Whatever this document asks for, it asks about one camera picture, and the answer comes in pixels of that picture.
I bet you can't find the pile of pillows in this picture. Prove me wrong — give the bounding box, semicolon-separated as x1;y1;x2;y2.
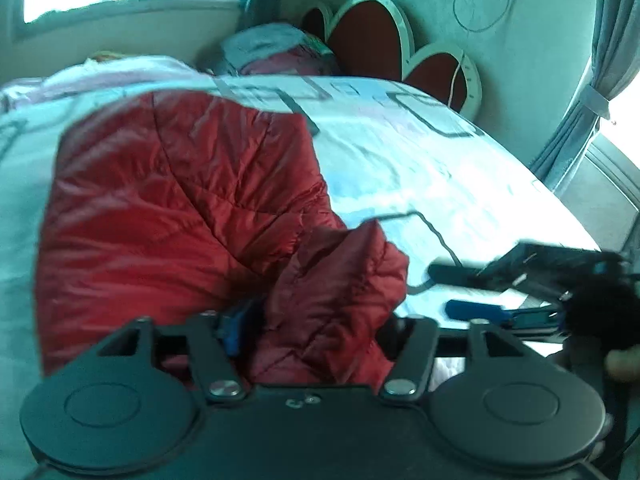
220;24;342;77

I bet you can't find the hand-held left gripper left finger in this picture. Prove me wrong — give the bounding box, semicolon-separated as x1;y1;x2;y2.
97;301;261;403

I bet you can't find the person's right hand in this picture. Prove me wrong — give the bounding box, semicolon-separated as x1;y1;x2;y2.
602;346;640;382

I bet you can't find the teal curtain with tieback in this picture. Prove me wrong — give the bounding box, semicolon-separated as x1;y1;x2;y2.
529;0;640;188

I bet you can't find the red down jacket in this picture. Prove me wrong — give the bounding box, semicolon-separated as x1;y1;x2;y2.
35;91;411;391

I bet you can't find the bed with patterned sheet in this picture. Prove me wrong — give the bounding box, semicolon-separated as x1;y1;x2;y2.
0;74;601;376

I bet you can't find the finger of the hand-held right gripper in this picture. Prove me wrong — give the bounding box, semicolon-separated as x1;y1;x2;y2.
445;299;516;325
429;262;506;289

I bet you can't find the white cable on headboard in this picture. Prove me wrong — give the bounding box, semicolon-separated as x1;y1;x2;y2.
446;51;467;107

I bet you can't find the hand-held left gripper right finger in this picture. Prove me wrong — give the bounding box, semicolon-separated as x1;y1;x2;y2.
380;316;566;403

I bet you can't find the red and white headboard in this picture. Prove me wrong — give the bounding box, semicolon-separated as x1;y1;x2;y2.
300;0;483;113

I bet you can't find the pink folded blanket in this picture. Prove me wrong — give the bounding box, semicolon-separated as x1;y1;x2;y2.
0;54;211;111

